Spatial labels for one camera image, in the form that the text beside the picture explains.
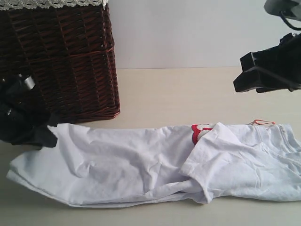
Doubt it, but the white t-shirt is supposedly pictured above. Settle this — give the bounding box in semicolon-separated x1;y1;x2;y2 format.
7;122;301;208

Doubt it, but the grey mesh fabric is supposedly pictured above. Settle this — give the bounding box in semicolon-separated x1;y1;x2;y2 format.
0;0;109;11

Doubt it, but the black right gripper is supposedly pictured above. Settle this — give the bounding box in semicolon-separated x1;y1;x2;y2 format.
233;33;301;93

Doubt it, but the orange garment hang tag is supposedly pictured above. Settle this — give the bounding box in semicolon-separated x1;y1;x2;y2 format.
248;119;276;127

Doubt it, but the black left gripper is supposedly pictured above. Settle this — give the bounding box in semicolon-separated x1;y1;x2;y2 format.
0;77;58;148

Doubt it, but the dark brown wicker basket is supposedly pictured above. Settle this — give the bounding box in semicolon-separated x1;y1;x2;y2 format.
0;3;120;123

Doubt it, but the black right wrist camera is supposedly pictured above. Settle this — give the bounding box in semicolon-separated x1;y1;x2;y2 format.
264;0;301;21

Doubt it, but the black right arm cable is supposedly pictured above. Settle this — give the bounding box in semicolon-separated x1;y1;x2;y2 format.
279;11;301;31

